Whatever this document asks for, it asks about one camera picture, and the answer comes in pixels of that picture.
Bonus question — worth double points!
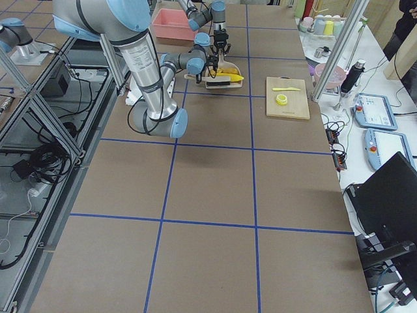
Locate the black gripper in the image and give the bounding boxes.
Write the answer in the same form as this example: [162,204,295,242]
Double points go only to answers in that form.
[213,29,231,53]
[205,45,219,70]

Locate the beige plastic dustpan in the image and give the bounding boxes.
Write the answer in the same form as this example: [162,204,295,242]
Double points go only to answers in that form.
[203,52,243,78]

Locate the beige hand brush black bristles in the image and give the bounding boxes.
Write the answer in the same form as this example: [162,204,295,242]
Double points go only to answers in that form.
[184,74,243,89]

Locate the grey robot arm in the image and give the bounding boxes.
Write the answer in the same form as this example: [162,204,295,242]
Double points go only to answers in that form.
[53,1,218,138]
[178,0,231,55]

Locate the pink plastic bin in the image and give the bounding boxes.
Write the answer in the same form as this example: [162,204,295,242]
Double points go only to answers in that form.
[152,8,197,41]

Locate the yellow plastic toy knife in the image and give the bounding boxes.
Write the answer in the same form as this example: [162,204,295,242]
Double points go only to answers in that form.
[272,87,301,92]

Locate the yellow toy lemon slices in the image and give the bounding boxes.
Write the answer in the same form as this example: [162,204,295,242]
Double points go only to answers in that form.
[275,94,288,106]

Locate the wooden cutting board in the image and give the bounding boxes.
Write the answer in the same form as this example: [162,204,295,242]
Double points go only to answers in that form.
[266,77,310,120]

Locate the pastel cup set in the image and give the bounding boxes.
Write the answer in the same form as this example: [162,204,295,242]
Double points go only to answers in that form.
[298,15,346,37]

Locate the pink bowl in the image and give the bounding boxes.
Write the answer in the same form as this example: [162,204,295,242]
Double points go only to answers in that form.
[313,63,347,89]

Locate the black water bottle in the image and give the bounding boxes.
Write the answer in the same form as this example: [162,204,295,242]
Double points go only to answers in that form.
[341,59,366,95]

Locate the black power strip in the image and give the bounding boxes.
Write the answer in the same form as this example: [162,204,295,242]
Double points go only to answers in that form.
[325,128,347,172]

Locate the left blue teach pendant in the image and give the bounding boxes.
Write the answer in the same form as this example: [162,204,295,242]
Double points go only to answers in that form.
[352,93,398,131]

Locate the blue teach pendant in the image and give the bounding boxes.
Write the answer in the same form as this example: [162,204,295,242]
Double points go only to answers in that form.
[352,93,398,131]
[364,128,415,170]

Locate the right blue teach pendant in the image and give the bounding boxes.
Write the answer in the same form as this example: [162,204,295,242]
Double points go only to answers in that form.
[364,128,415,170]

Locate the black monitor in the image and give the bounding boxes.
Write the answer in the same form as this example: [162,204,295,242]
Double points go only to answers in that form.
[347,152,416,280]

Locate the aluminium frame post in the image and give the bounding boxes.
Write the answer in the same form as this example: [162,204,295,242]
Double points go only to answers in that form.
[311,0,369,102]

